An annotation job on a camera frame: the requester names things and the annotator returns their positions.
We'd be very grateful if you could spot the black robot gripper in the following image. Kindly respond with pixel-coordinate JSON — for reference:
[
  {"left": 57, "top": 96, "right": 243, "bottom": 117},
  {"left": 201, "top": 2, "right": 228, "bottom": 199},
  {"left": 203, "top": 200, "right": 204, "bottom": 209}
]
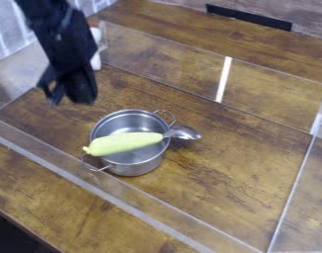
[{"left": 14, "top": 0, "right": 97, "bottom": 107}]

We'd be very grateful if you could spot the small stainless steel pot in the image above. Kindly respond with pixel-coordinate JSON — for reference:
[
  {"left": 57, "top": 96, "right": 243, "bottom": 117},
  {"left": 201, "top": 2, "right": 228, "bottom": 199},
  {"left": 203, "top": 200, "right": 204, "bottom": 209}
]
[{"left": 83, "top": 109, "right": 175, "bottom": 177}]

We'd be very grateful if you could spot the white red toy mushroom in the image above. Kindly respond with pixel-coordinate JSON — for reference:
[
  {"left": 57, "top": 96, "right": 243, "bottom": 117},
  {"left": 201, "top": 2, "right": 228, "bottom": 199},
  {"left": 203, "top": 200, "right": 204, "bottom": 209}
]
[{"left": 88, "top": 27, "right": 103, "bottom": 71}]

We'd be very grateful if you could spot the black bar on table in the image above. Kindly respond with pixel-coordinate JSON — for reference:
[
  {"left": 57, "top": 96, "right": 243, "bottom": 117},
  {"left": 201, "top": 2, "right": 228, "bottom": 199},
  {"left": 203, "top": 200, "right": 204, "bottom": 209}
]
[{"left": 205, "top": 4, "right": 292, "bottom": 32}]

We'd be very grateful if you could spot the clear acrylic enclosure wall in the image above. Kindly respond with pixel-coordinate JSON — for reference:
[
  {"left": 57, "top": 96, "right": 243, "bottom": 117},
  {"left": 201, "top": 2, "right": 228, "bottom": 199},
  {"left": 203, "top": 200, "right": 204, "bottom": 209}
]
[{"left": 0, "top": 23, "right": 322, "bottom": 253}]

